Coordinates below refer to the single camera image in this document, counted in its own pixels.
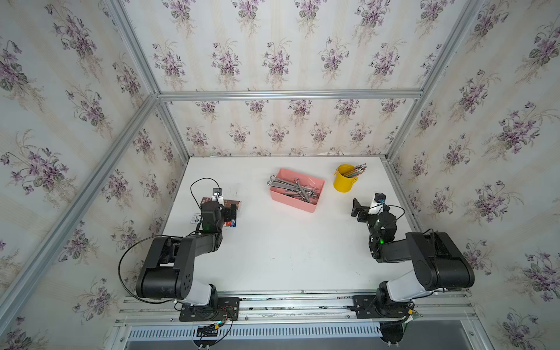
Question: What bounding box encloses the pink plastic storage box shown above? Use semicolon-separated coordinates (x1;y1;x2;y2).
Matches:
267;169;325;213

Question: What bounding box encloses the large forged steel wrench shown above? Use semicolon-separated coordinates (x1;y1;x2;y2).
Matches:
267;175;317;197

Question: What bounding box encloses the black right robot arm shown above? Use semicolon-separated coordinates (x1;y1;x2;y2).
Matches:
351;193;475;320

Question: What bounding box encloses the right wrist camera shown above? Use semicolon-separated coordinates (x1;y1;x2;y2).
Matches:
368;192;386;214

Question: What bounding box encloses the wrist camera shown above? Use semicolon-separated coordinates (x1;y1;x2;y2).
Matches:
212;188;223;202
368;192;386;214

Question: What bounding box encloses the colored pencils bunch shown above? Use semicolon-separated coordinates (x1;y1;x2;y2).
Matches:
342;163;367;178

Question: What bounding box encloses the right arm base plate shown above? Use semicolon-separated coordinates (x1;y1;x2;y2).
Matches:
351;295;414;319

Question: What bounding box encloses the small circuit board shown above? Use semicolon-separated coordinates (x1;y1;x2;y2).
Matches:
195;325;220;338

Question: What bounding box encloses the yellow pencil cup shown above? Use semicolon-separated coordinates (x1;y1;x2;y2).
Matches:
333;164;358;193

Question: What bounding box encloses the red card package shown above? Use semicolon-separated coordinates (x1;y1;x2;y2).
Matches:
200;197;242;210

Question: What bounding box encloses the aluminium rail frame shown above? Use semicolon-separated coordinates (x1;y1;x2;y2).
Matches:
105;290;493;349

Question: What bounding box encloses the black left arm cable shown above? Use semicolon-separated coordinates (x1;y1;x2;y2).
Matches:
117;235;185;306

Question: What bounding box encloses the large combination wrench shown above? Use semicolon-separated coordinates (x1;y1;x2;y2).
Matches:
295;178;311;203

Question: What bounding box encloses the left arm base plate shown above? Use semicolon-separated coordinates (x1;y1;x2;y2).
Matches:
179;297;241;322

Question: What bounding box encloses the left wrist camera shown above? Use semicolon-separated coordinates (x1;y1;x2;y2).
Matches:
212;188;223;202

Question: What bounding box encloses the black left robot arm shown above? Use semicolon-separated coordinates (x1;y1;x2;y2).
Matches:
136;201;239;309

